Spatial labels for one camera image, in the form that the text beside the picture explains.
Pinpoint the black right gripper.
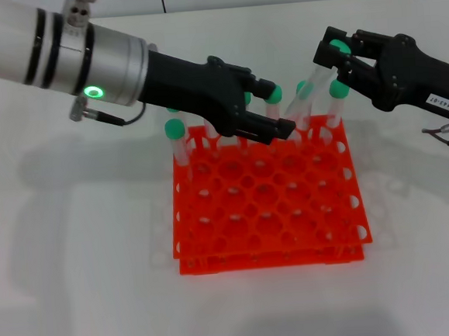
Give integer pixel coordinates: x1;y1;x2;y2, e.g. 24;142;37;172
310;16;449;131

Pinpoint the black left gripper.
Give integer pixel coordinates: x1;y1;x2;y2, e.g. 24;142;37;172
136;36;299;157

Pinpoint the orange plastic test tube rack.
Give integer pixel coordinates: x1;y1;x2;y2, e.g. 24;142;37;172
161;112;374;278

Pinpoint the left arm cable with connector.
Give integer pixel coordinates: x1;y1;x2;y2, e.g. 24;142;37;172
67;92;150;131

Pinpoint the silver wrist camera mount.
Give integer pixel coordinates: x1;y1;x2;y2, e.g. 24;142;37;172
59;0;102;31

